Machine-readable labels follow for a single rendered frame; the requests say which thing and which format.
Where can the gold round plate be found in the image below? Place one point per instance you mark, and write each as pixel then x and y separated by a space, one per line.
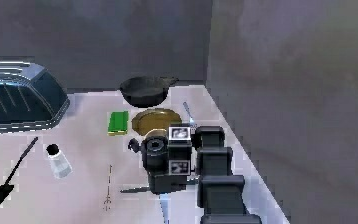
pixel 155 119

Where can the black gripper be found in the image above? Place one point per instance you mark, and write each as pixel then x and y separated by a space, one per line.
pixel 155 153

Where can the steel kitchen sink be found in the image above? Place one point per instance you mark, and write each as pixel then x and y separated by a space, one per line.
pixel 18 96

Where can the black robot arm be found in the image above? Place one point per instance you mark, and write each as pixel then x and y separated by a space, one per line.
pixel 218 196

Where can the black spatula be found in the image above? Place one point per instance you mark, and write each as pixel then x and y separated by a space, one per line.
pixel 2 193

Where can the silver spoon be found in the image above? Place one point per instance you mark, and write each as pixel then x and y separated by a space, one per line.
pixel 188 111

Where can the green sponge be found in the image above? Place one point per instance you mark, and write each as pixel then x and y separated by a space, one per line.
pixel 118 122

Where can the glass salt shaker black cap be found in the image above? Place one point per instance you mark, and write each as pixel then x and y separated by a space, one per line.
pixel 58 163

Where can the black frying pan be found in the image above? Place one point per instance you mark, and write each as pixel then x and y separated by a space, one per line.
pixel 143 91

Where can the pale blue butter knife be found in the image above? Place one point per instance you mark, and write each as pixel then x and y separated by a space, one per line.
pixel 165 208

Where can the grey table knife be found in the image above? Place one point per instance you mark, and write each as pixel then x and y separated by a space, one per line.
pixel 135 190

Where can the tan round cup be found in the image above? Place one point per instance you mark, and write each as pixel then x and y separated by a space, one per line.
pixel 155 132

